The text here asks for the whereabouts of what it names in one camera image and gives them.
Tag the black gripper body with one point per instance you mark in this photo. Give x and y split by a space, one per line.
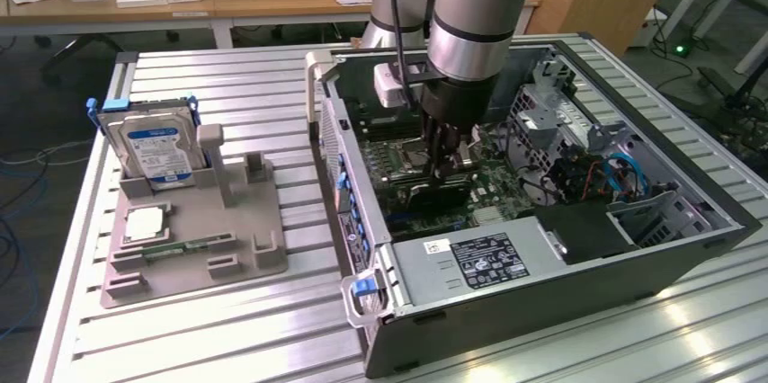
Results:
456 100

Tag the graphics card with metal bracket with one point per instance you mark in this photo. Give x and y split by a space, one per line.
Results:
439 198

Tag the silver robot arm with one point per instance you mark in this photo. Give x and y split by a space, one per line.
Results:
468 19

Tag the CPU socket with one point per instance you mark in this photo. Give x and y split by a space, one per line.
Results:
411 154

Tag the green motherboard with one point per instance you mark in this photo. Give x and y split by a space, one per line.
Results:
499 185

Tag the metal disk bay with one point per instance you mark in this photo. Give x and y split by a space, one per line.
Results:
540 131

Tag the silver chipset heatsink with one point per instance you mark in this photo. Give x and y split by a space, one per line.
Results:
494 216

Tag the grey power supply unit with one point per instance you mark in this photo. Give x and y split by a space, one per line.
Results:
444 266

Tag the black plastic shroud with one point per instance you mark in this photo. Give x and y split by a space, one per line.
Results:
583 230

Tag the blue release latch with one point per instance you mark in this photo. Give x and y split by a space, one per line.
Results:
363 287

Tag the grey empty drive cage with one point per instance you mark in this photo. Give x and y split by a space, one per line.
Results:
654 221

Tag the open black PC case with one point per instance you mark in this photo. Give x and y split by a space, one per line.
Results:
540 302

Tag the device with green light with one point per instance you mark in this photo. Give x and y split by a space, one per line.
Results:
681 48

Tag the grey parts rack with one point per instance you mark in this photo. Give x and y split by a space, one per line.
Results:
198 225

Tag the black equipment stand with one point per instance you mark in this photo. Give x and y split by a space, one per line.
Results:
714 79

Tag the hard disk with blue label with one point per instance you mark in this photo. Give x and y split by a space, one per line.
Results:
157 154

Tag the green RAM stick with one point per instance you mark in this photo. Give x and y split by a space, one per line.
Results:
181 248

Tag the silver CPU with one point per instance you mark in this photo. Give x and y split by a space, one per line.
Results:
145 223

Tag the black chair base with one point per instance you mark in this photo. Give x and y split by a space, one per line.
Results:
66 52

